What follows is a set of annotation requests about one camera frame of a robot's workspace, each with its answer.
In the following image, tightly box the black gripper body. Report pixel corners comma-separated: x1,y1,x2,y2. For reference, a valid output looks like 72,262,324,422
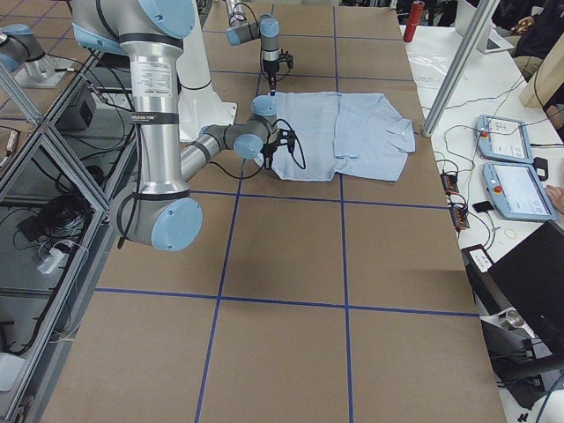
261,48,293,78
261,129,298,160

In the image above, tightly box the light blue button shirt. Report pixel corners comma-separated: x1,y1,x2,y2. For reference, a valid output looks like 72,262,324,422
272,92,416,182

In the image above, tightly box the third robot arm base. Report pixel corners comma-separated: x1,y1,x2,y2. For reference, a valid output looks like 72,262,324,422
1,24,75,89

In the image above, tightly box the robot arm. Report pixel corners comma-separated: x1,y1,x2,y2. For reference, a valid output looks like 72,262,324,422
225,1,293,96
71,1,297,251

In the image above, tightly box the red cylinder bottle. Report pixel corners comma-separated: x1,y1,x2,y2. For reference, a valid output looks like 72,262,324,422
403,0,425,43

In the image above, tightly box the orange black adapter box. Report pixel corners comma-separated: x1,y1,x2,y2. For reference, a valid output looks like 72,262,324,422
440,173,460,195

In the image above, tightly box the grey control box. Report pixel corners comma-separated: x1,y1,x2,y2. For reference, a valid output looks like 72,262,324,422
56,85,96,130

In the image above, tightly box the upper blue teach pendant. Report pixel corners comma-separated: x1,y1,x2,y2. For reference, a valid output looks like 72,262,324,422
476,115,533,164

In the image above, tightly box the blue teach pendant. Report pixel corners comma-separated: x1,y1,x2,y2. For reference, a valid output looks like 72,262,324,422
476,115,533,164
482,161,557,222

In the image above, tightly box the lower blue teach pendant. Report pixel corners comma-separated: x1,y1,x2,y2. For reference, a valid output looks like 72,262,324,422
482,161,557,222

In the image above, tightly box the white power strip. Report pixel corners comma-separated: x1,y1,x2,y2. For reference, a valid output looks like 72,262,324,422
36,247,65,275

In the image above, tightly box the black monitor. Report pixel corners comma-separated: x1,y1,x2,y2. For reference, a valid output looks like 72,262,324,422
488,221,563,352

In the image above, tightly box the white camera mast base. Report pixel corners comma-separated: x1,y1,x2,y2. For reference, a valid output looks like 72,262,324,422
177,1,237,142

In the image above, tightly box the aluminium frame post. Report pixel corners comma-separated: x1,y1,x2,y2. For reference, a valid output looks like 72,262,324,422
422,1,499,137

